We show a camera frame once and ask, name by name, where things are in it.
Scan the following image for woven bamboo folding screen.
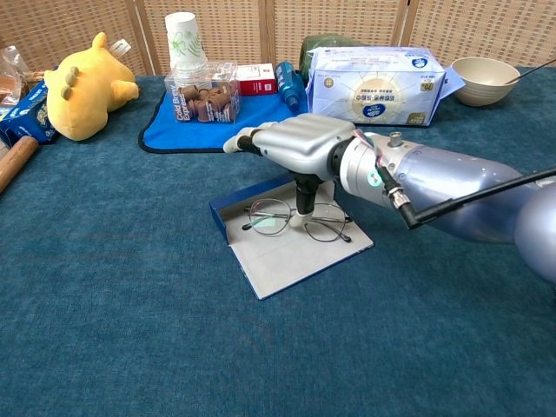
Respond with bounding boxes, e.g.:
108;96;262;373
0;0;556;77

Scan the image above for green spray bottle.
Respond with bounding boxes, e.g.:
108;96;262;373
298;34;366;82

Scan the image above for bagged brown bread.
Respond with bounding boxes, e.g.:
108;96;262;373
0;45;34;109

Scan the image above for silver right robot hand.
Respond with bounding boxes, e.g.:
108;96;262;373
222;113;357;229

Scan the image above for white blue tissue pack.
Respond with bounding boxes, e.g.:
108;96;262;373
305;45;447;128

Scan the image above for blue plastic bottle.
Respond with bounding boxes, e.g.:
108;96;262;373
275;61;306;114

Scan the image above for yellow plush toy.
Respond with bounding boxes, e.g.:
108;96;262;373
43;31;141;142

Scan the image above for thin-framed eyeglasses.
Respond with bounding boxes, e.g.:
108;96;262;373
241;197;354;244

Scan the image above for clear coffee capsule box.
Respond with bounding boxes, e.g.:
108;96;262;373
164;62;242;125

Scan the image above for dark blue snack box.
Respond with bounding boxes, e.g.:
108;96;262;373
0;79;60;147

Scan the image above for white paper cup stack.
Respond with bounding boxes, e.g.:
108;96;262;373
164;11;209;88

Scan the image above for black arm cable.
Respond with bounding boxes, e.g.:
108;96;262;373
380;166;556;230

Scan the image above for red and white small box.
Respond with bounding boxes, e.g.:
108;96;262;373
235;63;278;97

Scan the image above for blue cloth with black edge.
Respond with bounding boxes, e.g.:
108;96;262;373
137;89;312;155

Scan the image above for beige bowl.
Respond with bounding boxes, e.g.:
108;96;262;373
450;56;521;108

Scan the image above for wooden rolling pin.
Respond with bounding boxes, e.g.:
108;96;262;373
0;135;40;195

